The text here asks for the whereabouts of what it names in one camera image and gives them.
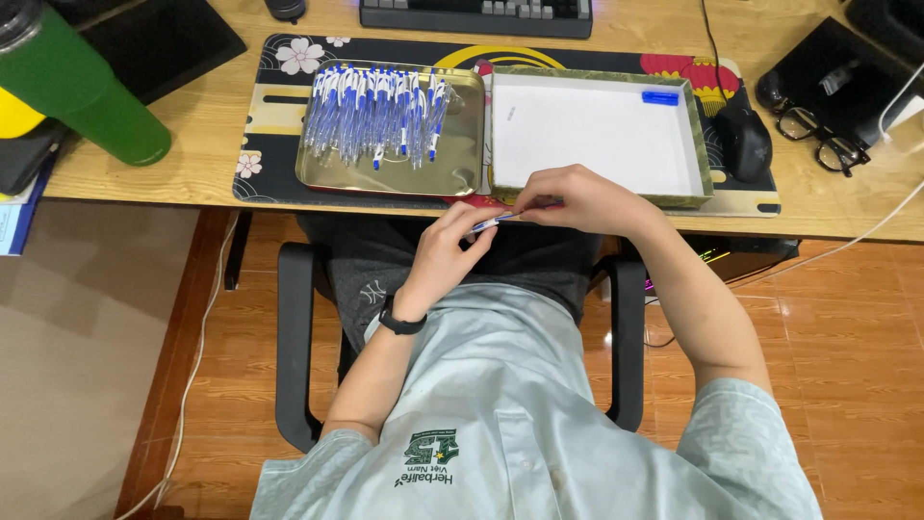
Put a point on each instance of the person's right hand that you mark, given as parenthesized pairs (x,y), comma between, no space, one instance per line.
(577,198)

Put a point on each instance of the person's left hand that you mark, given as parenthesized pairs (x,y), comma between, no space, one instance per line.
(440,256)

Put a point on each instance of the person's right fingers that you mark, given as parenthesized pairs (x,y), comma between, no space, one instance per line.
(534,198)

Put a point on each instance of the blue and white pen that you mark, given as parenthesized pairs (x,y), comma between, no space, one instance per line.
(494,220)

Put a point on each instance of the green patterned box with white inside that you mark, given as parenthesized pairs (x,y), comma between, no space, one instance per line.
(599,133)

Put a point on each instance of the gold metal tray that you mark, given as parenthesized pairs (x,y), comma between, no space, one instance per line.
(393,144)

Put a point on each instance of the person's dark grey shorts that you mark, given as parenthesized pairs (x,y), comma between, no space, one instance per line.
(390,260)

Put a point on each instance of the blue pen cap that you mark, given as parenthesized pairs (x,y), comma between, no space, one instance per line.
(660,97)

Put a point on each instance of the row of blue white pens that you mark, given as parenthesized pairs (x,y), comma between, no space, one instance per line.
(375,112)

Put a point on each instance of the black wrist band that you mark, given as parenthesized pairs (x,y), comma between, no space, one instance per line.
(399,323)

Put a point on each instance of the black grey keyboard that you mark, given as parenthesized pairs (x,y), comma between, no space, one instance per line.
(476,16)

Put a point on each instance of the computer tower with coloured lights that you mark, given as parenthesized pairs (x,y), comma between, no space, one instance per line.
(729,256)

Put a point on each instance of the black computer mouse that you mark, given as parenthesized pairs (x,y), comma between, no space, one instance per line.
(743,144)

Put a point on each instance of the person's light green shirt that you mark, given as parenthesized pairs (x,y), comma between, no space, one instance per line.
(520,426)

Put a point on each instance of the floral patterned desk mat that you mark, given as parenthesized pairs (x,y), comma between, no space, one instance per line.
(281,144)

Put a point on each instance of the black office chair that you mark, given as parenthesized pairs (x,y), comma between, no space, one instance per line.
(299,339)

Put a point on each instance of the black rimmed eyeglasses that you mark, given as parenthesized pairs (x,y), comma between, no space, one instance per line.
(823,141)

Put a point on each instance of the black round object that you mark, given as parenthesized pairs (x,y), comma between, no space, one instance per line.
(285,9)

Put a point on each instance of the black pouch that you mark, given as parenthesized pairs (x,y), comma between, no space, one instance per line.
(837,79)

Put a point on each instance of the black laptop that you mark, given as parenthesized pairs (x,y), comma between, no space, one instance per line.
(162,43)

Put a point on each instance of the green water bottle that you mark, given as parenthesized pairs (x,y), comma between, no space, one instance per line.
(86,94)

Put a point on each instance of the stack of books and folders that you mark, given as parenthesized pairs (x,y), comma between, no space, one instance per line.
(21,195)

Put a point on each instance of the yellow object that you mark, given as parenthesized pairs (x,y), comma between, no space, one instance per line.
(16,115)

